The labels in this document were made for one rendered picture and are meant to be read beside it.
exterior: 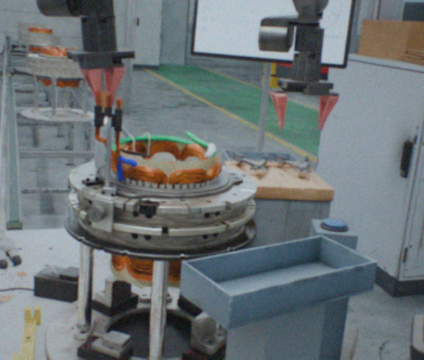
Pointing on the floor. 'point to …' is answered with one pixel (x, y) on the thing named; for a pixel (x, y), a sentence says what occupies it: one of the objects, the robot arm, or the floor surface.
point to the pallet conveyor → (10, 214)
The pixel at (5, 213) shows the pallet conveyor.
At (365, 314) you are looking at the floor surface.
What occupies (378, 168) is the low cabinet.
